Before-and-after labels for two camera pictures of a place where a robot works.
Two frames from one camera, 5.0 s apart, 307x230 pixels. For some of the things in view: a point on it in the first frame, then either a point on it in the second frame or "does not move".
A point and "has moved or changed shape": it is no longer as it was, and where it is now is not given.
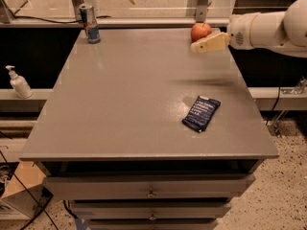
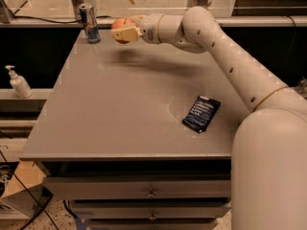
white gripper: x=239 y=31 -> x=149 y=28
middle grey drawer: x=151 y=211 does not move
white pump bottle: x=19 y=83 does not move
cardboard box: x=26 y=191 does not move
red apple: x=200 y=31 has moved or changed shape
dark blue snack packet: x=201 y=113 does not move
